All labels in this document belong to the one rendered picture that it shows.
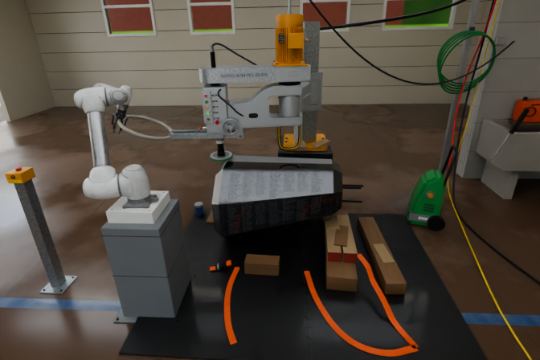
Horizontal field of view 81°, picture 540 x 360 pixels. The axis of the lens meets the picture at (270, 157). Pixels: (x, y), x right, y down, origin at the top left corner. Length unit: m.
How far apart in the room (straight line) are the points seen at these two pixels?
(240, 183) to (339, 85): 6.53
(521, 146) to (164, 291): 3.94
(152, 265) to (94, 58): 8.42
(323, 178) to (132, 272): 1.66
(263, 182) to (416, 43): 7.20
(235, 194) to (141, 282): 0.98
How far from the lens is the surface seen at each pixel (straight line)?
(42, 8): 10.94
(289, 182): 2.82
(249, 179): 2.84
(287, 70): 2.78
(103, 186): 2.31
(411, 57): 9.35
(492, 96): 4.92
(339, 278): 2.76
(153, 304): 2.70
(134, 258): 2.46
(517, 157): 4.57
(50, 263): 3.25
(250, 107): 2.84
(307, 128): 3.57
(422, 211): 3.72
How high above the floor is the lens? 2.00
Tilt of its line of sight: 22 degrees down
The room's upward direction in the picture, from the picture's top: 1 degrees counter-clockwise
